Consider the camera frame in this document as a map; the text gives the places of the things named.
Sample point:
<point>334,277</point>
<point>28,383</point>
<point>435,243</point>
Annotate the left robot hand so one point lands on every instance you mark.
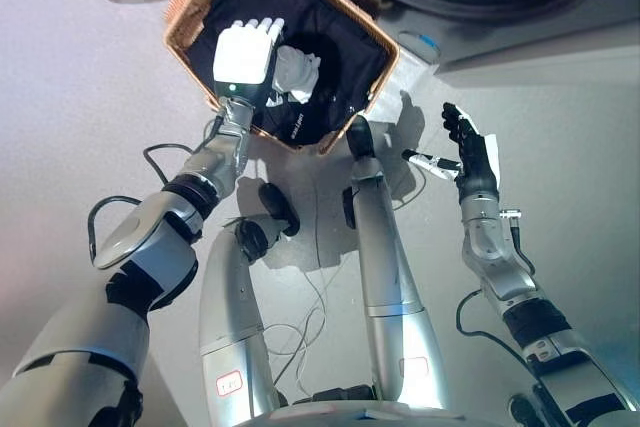
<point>242,57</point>

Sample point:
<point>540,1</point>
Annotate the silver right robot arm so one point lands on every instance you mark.
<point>505,267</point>

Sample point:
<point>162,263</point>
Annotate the brown wicker laundry basket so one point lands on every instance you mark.
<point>180,42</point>

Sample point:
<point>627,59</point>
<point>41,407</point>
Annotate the silver robot leg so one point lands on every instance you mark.
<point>395,272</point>
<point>230,307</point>

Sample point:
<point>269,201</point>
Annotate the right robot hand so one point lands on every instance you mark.
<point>475,159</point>

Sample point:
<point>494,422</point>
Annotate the black left robot foot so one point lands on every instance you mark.
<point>280,207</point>

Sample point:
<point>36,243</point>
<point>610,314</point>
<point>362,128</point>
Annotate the black right robot foot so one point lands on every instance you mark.
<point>361,137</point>

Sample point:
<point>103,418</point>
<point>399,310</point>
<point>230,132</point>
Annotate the silver left robot leg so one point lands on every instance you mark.
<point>230,307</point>

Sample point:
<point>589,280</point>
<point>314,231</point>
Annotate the silver right robot leg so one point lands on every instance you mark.
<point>395,272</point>

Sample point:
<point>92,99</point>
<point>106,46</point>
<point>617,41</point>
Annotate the grey robot torso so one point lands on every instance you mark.
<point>360,409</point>

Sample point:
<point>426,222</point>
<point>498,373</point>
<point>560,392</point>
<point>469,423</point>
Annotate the black garment with white print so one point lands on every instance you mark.
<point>350,77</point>

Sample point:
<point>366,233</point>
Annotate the blue white appliance sticker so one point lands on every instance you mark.
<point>420,43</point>

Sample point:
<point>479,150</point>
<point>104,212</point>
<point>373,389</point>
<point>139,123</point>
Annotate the black robot foot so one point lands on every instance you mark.
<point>280,207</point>
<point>361,137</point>

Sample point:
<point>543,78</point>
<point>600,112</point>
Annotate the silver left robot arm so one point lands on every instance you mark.
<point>125,247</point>

